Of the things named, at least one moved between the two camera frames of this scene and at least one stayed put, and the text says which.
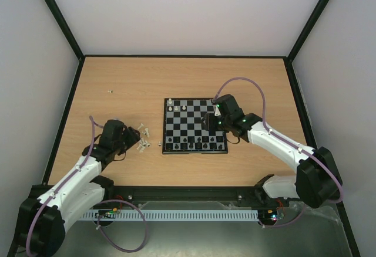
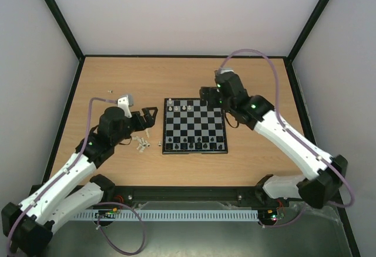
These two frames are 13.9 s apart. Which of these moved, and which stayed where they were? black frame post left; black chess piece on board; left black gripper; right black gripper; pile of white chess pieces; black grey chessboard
Moved: left black gripper; right black gripper
Stayed: black chess piece on board; pile of white chess pieces; black grey chessboard; black frame post left
